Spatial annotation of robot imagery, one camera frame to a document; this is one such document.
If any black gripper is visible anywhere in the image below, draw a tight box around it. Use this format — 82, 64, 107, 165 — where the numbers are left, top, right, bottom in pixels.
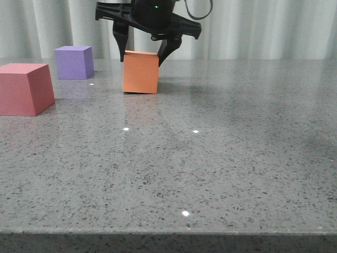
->
95, 1, 202, 66

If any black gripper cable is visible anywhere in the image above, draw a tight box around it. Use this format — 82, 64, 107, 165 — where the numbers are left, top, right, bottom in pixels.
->
181, 0, 214, 21

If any pink foam cube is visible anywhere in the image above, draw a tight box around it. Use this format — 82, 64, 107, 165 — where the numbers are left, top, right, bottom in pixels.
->
1, 63, 55, 116

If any purple foam cube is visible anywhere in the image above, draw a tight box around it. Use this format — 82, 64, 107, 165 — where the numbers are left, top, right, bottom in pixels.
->
54, 46, 94, 80

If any orange foam cube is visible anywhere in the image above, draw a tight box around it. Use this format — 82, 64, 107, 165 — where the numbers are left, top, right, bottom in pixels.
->
123, 50, 159, 94

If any pale green curtain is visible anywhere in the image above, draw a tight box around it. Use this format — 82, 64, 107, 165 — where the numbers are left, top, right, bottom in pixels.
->
1, 1, 336, 60

